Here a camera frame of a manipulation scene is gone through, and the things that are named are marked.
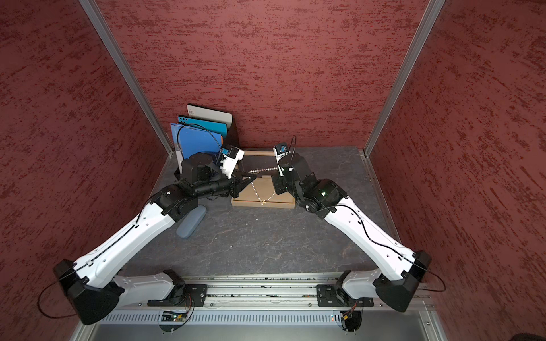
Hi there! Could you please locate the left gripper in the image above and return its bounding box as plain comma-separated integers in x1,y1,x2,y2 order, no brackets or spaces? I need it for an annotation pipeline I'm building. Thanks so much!
195,168,256,198

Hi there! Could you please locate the pearl necklace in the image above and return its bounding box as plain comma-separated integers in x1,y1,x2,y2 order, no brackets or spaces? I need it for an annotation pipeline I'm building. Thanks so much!
248,167,279,206

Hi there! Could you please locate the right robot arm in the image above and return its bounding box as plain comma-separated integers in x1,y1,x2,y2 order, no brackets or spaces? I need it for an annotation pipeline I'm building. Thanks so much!
273,150,432,313

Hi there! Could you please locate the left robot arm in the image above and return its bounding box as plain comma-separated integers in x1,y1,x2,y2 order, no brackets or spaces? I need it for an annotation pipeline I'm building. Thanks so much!
53,147,256,325

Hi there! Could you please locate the wooden jewelry display stand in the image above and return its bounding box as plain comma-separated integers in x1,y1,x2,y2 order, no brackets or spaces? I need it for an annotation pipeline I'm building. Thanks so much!
231,150,295,209

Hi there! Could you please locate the black mesh file organizer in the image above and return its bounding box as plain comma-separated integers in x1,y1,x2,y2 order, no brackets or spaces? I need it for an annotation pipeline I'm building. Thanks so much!
175,122,240,180

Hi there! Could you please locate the teal folder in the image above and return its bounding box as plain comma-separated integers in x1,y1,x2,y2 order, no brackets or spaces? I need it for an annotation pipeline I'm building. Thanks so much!
178,116,228,137

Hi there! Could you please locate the blue-grey glasses case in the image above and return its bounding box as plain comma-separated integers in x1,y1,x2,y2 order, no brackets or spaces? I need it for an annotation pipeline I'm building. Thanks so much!
176,205,207,240

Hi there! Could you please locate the white folder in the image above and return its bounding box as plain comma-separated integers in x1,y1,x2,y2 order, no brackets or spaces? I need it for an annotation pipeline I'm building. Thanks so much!
187,104,233,128

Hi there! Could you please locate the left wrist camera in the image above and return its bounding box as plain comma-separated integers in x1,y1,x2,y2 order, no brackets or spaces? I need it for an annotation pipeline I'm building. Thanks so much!
219,145,245,179

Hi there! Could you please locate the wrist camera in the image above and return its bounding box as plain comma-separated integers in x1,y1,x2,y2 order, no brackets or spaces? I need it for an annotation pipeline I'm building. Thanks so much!
219,145,245,179
273,143,290,177

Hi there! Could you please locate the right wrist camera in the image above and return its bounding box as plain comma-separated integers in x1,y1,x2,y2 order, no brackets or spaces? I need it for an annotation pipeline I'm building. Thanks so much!
273,143,290,177

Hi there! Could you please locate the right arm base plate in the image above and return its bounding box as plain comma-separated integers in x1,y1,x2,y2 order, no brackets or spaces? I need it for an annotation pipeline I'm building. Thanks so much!
316,285,374,308

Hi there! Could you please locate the aluminium rail frame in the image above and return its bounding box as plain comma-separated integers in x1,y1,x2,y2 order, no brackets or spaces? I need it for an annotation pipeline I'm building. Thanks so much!
70,272,449,341

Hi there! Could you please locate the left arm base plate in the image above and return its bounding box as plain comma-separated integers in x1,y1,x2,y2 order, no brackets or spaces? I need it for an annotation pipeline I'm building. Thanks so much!
147,284,208,308

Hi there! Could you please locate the right aluminium corner post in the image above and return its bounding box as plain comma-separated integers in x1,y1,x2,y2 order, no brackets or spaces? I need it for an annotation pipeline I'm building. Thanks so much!
363,0,445,159

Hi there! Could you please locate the aluminium corner post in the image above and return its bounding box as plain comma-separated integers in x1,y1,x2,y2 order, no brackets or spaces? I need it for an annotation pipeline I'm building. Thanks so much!
363,0,445,159
78,0,174,156

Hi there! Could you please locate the left aluminium corner post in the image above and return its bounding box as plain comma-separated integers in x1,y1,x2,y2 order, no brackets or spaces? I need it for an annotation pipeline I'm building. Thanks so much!
78,0,174,156

